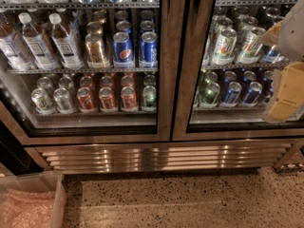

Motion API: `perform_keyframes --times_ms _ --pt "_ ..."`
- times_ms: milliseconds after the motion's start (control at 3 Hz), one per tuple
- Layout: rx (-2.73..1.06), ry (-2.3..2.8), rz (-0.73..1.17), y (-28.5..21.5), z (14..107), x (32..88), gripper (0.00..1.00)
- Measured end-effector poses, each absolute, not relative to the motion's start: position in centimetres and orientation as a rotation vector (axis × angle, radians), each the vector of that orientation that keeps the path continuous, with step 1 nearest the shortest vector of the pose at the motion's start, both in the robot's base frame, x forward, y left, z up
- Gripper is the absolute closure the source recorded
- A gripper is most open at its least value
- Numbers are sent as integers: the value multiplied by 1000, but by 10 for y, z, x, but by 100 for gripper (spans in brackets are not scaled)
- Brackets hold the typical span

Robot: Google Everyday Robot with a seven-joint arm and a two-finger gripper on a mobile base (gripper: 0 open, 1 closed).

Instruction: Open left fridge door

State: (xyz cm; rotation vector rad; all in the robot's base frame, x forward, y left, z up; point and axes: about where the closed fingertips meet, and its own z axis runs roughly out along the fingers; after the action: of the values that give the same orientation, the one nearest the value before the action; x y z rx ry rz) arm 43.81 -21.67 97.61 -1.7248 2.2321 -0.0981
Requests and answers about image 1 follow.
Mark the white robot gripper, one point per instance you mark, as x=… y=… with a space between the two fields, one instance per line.
x=294 y=32

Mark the glass fridge door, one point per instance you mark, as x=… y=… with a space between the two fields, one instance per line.
x=205 y=20
x=89 y=71

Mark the green can right door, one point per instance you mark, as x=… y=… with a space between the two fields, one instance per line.
x=208 y=95

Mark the green can door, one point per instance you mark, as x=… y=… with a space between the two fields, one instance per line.
x=149 y=98
x=208 y=95

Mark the steel fridge bottom grille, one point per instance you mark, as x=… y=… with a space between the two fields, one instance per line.
x=164 y=156

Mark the green can left door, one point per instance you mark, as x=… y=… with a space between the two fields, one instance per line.
x=149 y=98

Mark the silver blue tall can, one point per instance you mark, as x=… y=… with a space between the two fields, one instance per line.
x=271 y=55

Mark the white green can right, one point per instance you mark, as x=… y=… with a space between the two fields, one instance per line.
x=251 y=46

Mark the white green can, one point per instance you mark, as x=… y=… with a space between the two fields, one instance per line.
x=223 y=53
x=251 y=46

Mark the blue can lower middle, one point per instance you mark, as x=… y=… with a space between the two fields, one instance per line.
x=251 y=93

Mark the blue can lower left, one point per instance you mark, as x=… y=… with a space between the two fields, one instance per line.
x=231 y=95

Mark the white green can left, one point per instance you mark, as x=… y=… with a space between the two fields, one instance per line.
x=223 y=53

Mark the front pepsi can right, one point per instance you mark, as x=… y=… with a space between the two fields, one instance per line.
x=148 y=49

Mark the pepsi can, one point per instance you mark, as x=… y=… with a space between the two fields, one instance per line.
x=148 y=49
x=123 y=50

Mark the red can right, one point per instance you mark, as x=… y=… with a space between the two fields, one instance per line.
x=129 y=99

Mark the red can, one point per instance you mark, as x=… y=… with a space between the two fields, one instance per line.
x=129 y=99
x=86 y=100
x=107 y=100

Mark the front pepsi can left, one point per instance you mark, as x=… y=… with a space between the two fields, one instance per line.
x=123 y=50

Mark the red can middle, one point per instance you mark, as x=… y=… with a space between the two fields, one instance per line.
x=107 y=100

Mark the gold front can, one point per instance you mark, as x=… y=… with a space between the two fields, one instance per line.
x=96 y=52

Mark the red can left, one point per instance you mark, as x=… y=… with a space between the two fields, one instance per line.
x=86 y=100

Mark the tea bottle white cap right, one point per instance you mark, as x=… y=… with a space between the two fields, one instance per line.
x=66 y=42

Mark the tea bottle white cap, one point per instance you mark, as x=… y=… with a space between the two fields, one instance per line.
x=38 y=42
x=66 y=42

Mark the silver can far left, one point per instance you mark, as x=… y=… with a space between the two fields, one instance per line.
x=44 y=105

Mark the tea bottle white cap middle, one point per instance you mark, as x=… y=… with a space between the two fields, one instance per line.
x=38 y=42

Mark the tea bottle far left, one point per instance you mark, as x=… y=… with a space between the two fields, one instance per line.
x=13 y=46

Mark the clear plastic bin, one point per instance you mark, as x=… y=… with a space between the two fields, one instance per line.
x=49 y=181

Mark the pink bubble wrap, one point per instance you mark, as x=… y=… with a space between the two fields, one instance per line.
x=19 y=209

